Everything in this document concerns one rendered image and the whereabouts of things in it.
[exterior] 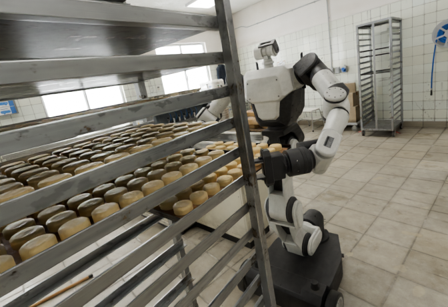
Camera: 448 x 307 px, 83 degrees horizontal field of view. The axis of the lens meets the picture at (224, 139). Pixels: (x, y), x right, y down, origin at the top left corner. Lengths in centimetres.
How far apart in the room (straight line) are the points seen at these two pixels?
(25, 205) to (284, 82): 106
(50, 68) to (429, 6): 521
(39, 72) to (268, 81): 99
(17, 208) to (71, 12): 30
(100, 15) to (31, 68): 15
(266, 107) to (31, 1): 104
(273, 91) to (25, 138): 102
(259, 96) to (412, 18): 431
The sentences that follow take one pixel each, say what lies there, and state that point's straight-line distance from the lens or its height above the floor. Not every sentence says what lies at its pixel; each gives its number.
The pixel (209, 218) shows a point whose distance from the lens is 237.
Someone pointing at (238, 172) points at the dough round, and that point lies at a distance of 81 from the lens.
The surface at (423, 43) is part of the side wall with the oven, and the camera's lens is 533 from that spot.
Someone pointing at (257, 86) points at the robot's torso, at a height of 129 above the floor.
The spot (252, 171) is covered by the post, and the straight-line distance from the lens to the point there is 75.
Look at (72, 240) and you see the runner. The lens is 49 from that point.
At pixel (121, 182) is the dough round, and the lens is 69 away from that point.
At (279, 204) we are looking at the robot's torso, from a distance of 144.
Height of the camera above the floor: 135
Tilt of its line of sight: 13 degrees down
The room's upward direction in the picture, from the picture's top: 10 degrees counter-clockwise
